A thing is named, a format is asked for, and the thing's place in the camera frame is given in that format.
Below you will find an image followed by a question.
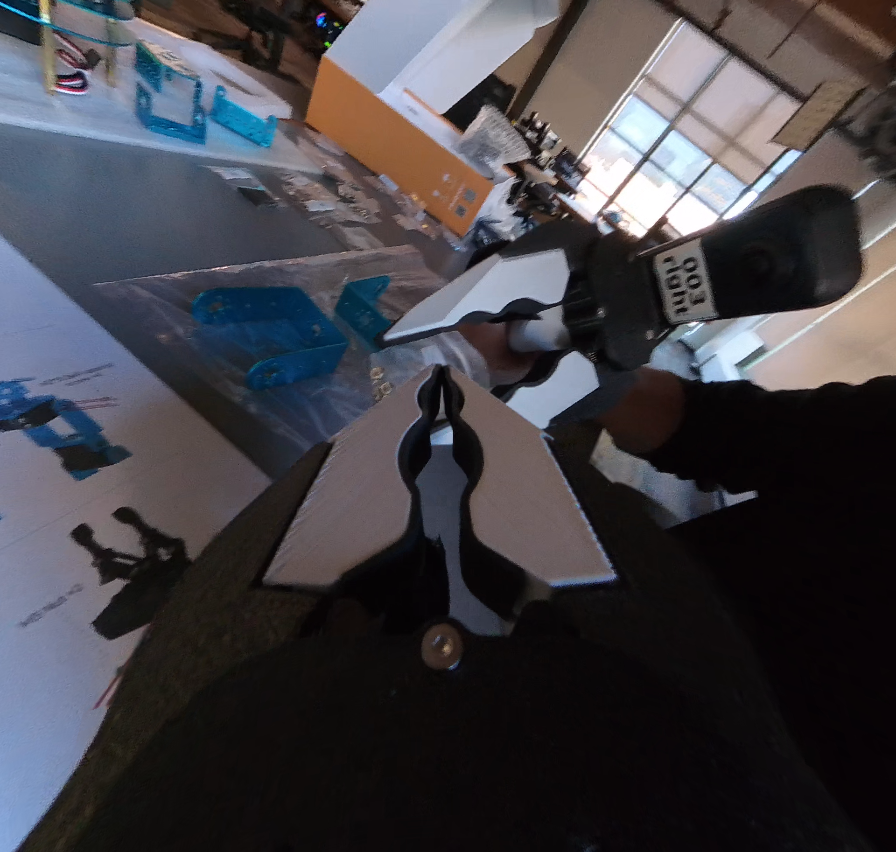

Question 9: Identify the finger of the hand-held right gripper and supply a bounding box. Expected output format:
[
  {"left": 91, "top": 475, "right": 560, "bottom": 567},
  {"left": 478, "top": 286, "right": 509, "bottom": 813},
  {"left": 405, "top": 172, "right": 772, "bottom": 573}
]
[
  {"left": 380, "top": 247, "right": 571, "bottom": 350},
  {"left": 498, "top": 355, "right": 604, "bottom": 431}
]

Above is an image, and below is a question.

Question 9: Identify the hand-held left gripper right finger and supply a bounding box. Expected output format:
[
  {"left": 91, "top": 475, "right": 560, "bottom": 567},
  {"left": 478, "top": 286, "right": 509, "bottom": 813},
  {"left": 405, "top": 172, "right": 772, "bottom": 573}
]
[{"left": 443, "top": 365, "right": 620, "bottom": 622}]

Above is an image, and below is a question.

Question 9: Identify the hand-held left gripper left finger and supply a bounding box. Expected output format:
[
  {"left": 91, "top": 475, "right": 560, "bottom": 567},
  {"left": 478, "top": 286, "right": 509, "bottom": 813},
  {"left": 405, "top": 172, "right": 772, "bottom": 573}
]
[{"left": 261, "top": 364, "right": 446, "bottom": 590}]

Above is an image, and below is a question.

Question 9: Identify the person's right forearm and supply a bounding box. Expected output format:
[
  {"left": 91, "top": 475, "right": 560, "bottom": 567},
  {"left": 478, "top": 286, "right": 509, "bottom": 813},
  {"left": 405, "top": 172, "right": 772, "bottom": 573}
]
[{"left": 598, "top": 368, "right": 896, "bottom": 538}]

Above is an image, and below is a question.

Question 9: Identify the wooden background desk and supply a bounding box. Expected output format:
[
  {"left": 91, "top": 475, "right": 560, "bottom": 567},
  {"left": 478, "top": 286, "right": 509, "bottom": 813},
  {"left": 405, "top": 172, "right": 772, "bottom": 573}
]
[{"left": 504, "top": 110, "right": 631, "bottom": 231}]

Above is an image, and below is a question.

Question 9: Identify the grey desk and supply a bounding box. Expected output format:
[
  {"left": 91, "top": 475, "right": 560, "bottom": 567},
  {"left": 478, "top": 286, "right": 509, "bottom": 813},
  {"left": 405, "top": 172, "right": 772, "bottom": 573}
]
[{"left": 0, "top": 26, "right": 505, "bottom": 852}]

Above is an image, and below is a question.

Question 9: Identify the person's right hand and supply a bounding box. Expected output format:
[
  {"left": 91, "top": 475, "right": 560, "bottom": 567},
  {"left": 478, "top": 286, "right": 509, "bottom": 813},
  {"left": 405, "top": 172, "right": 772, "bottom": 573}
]
[{"left": 458, "top": 320, "right": 540, "bottom": 391}]

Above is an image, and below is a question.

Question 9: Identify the bubble wrap bag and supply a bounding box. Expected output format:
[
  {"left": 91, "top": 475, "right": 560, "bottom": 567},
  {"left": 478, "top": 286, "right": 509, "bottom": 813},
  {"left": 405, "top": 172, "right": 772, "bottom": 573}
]
[{"left": 458, "top": 105, "right": 527, "bottom": 172}]

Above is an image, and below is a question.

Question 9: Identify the large window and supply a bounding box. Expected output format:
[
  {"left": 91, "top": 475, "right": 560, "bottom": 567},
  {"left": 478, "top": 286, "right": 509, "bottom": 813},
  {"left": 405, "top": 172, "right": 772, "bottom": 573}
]
[{"left": 580, "top": 18, "right": 804, "bottom": 238}]

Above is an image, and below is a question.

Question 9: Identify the pile of small screw bags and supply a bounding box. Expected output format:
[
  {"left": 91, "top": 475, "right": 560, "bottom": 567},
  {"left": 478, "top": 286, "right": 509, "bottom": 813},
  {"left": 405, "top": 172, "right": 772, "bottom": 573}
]
[{"left": 210, "top": 134, "right": 463, "bottom": 251}]

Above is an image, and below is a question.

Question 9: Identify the orange and white cardboard box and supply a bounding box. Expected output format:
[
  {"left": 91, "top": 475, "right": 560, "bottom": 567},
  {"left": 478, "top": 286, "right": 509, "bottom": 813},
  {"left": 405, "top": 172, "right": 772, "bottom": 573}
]
[{"left": 306, "top": 0, "right": 561, "bottom": 238}]

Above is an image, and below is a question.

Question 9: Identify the clear plastic bag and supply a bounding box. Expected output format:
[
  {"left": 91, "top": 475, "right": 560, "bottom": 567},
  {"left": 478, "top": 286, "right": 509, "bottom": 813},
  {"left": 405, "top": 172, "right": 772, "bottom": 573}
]
[{"left": 91, "top": 243, "right": 491, "bottom": 476}]

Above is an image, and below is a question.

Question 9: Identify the open instruction booklet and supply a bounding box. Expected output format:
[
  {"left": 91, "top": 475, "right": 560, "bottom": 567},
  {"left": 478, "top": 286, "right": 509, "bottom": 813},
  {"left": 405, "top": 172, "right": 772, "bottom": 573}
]
[{"left": 0, "top": 236, "right": 274, "bottom": 852}]

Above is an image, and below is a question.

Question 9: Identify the white foam sheet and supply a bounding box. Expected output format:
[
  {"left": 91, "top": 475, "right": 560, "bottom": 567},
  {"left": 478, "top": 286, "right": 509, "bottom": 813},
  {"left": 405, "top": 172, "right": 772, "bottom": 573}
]
[{"left": 0, "top": 15, "right": 330, "bottom": 175}]

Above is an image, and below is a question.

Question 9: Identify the medium blue U bracket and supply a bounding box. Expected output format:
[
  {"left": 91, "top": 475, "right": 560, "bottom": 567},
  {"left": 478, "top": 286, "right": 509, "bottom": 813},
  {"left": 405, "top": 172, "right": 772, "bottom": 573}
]
[{"left": 335, "top": 276, "right": 393, "bottom": 351}]

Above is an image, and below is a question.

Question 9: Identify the short blue U bracket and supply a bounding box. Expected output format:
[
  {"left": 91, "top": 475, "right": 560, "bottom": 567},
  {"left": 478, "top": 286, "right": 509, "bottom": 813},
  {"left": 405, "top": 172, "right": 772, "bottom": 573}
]
[{"left": 210, "top": 85, "right": 279, "bottom": 150}]

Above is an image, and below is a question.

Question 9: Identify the large blue U bracket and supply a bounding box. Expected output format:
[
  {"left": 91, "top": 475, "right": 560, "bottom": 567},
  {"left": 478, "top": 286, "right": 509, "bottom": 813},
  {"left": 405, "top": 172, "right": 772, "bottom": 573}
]
[{"left": 134, "top": 42, "right": 209, "bottom": 145}]

